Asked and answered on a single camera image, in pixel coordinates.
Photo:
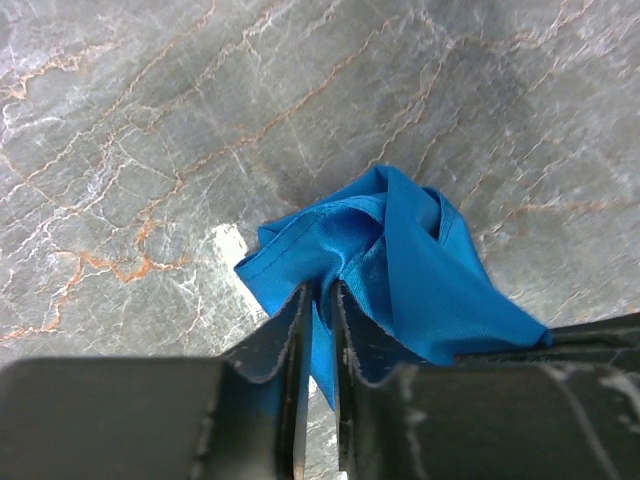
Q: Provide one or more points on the blue cloth napkin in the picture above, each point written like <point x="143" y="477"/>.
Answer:
<point x="406" y="254"/>

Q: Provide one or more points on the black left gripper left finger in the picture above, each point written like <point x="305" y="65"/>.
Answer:
<point x="240" y="415"/>

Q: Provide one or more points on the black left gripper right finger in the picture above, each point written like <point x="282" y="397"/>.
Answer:
<point x="399" y="417"/>

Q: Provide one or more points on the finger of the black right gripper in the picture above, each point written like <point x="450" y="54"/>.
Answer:
<point x="612" y="342"/>

